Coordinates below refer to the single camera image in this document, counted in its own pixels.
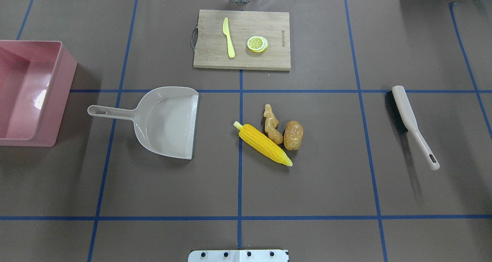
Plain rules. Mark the yellow toy corn cob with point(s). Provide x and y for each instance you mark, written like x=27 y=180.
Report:
x=261 y=143

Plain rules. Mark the tan toy ginger root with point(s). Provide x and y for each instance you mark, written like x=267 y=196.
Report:
x=270 y=125

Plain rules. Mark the brown toy potato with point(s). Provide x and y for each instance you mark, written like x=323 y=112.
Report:
x=293 y=135

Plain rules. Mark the beige plastic dustpan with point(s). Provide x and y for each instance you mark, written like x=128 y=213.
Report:
x=164 y=120

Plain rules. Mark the beige hand brush black bristles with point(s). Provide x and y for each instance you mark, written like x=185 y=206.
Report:
x=404 y=120

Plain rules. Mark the pink plastic bin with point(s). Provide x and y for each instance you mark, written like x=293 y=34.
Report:
x=35 y=79

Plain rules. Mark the yellow lemon slices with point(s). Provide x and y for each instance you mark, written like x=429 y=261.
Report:
x=257 y=44

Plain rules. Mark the wooden cutting board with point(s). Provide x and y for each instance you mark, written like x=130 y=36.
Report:
x=211 y=49

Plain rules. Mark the yellow plastic knife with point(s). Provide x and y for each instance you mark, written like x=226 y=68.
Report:
x=226 y=31

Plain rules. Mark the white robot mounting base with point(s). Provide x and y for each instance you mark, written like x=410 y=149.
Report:
x=255 y=255

